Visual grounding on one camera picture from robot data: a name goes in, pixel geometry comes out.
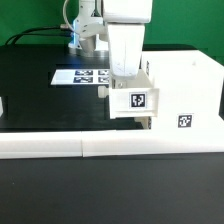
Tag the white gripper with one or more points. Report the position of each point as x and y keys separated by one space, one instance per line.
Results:
x=125 y=43

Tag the white drawer with tag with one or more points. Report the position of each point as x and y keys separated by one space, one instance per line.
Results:
x=139 y=99
x=146 y=122

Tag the white front drawer with tag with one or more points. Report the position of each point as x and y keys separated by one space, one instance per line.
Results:
x=146 y=122

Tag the white drawer cabinet box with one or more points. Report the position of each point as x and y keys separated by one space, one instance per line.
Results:
x=190 y=86

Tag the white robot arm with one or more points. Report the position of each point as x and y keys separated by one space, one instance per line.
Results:
x=89 y=28

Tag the white sheet with tags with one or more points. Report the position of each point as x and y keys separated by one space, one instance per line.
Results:
x=80 y=77

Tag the white foam rail front right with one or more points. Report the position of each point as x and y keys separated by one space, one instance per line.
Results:
x=148 y=142

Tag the white foam rail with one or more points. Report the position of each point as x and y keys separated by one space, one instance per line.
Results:
x=40 y=145
x=148 y=142

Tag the white foam rail front left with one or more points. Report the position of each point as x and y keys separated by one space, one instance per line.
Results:
x=40 y=145

